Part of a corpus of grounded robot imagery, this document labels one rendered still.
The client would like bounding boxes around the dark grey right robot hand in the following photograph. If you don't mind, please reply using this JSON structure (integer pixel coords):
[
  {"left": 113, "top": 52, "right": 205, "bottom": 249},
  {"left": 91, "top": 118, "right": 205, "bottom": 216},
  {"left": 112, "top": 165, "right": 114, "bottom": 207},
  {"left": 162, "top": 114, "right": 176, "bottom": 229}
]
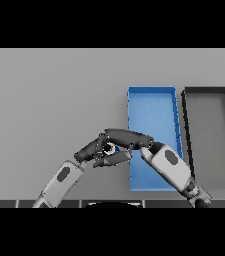
[{"left": 92, "top": 128, "right": 165, "bottom": 169}]

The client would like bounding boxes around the blue bin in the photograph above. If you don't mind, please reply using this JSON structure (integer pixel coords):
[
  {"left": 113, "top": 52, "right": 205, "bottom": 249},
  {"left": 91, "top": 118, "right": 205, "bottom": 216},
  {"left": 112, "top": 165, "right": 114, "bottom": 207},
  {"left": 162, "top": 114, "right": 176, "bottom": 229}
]
[{"left": 126, "top": 86, "right": 184, "bottom": 192}]

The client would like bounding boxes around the blue pipe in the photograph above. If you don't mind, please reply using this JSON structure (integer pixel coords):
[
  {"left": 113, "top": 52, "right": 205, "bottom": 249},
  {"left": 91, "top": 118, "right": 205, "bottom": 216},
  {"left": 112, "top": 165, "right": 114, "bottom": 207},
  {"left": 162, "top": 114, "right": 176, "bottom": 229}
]
[{"left": 102, "top": 142, "right": 121, "bottom": 156}]

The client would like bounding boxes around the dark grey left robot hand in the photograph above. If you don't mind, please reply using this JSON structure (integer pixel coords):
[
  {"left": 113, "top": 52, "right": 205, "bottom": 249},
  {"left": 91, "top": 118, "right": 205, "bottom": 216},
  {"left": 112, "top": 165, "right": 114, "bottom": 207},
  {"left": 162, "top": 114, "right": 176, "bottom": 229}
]
[{"left": 73, "top": 132, "right": 110, "bottom": 164}]

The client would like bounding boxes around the dark grey bin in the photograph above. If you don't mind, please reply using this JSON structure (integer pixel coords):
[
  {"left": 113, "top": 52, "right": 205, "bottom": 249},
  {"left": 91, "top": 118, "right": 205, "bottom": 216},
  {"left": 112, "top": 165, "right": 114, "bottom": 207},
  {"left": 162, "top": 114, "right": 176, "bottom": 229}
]
[{"left": 180, "top": 86, "right": 225, "bottom": 191}]

